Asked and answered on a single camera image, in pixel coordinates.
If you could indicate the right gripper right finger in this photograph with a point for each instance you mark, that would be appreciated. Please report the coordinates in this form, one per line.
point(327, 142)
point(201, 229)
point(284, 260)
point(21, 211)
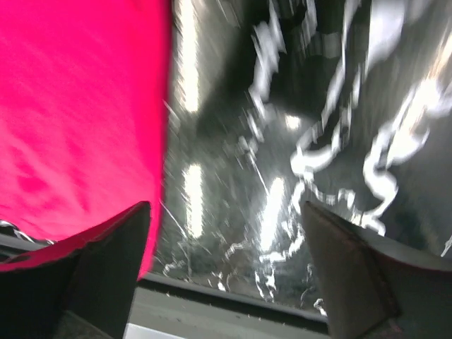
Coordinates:
point(373, 286)

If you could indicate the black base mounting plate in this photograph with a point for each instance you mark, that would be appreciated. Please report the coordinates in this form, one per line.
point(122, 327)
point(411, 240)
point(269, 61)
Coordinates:
point(161, 309)

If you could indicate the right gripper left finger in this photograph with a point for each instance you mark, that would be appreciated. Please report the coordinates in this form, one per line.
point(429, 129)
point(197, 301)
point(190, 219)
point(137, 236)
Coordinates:
point(81, 287)

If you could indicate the crimson t shirt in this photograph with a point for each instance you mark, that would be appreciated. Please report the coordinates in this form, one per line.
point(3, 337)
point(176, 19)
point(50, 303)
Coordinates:
point(83, 118)

